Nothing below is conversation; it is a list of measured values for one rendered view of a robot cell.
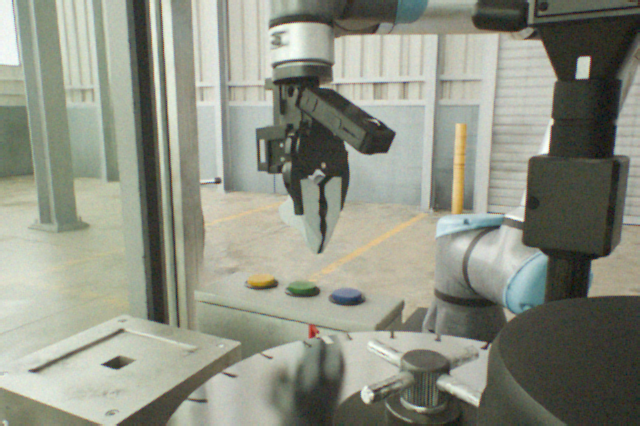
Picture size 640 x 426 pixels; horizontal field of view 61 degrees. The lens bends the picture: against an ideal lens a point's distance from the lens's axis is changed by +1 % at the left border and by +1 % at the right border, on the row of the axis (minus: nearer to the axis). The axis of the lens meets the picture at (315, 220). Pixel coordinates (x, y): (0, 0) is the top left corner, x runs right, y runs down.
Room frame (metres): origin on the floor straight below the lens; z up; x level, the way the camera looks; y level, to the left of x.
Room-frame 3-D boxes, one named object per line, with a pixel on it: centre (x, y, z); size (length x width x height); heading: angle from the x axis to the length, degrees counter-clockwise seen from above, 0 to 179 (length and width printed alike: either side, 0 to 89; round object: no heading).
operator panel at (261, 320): (0.72, 0.03, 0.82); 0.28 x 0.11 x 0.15; 62
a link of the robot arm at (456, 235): (0.89, -0.27, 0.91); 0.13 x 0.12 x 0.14; 20
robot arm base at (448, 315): (0.90, -0.27, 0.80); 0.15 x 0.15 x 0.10
